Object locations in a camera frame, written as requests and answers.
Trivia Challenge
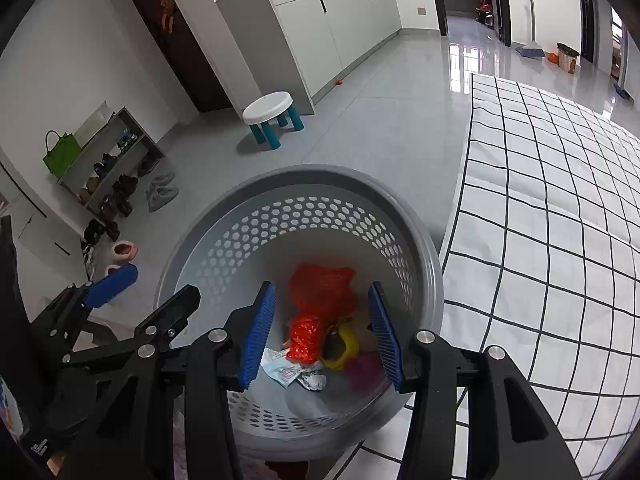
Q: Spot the red plastic bag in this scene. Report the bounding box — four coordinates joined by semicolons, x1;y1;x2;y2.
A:
285;263;358;365

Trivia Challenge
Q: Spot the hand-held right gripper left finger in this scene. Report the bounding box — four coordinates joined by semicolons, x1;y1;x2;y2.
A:
60;281;277;480

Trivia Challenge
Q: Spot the white stool with teal legs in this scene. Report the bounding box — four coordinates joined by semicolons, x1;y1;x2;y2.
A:
242;91;305;151

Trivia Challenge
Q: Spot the grey sideboard cabinet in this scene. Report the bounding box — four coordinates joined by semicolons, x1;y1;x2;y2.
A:
216;0;403;116

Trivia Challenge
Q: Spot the pink plastic shuttlecock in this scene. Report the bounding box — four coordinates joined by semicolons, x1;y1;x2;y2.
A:
345;355;388;396

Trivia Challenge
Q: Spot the green handbag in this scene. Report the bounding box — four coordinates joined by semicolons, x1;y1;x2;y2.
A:
42;130;82;177

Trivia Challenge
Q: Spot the wooden shoe rack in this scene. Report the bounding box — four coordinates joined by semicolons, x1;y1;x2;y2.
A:
56;107;165;241

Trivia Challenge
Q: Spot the white cardboard sheet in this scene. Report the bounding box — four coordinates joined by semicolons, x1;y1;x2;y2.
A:
74;101;115;145

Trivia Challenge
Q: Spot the silver wrapper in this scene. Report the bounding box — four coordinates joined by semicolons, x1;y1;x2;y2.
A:
297;370;328;392

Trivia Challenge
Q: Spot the dark brown door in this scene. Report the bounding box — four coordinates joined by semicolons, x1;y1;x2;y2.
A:
120;0;233;113

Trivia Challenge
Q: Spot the red door decoration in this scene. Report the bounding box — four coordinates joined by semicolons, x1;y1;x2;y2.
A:
156;0;178;36

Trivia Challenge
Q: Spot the grey perforated plastic basket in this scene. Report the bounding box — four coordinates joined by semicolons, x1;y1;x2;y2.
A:
154;164;445;462

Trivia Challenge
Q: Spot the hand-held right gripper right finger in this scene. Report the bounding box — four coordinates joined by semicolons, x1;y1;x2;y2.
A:
367;281;583;480

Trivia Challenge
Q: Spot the white blue wrapper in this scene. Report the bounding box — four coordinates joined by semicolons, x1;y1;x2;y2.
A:
260;347;326;388

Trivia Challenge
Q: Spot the wicker waste bin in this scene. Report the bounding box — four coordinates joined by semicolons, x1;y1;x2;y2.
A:
556;42;580;73

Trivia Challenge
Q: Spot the group of dark shoes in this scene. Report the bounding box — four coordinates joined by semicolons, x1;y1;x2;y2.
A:
77;130;156;246

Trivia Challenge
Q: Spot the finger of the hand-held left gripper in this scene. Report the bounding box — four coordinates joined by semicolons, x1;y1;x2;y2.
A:
60;284;202;373
30;262;140;361

